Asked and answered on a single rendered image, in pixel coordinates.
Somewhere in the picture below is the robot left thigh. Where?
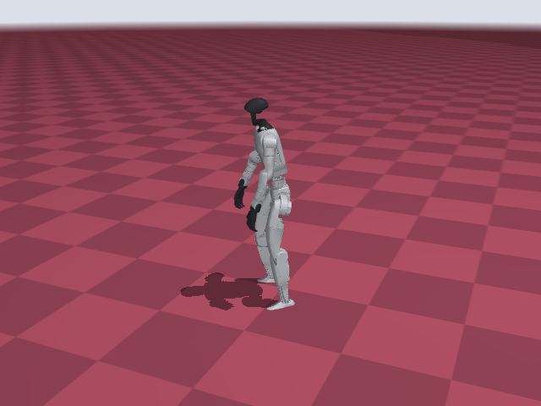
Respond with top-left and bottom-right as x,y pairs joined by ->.
266,195 -> 292,262

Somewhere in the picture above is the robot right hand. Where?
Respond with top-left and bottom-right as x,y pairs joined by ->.
234,179 -> 248,209

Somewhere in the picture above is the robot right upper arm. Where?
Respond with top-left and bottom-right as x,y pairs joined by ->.
249,126 -> 261,163

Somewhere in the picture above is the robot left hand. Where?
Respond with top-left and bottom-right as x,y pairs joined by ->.
247,204 -> 261,232

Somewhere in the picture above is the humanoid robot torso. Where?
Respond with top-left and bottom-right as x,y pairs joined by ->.
254,125 -> 291,201

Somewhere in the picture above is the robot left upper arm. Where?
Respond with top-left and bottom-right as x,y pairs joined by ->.
261,134 -> 277,181

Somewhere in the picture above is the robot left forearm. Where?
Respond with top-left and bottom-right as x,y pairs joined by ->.
251,170 -> 270,209

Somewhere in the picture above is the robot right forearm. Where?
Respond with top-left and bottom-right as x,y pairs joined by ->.
239,159 -> 258,186

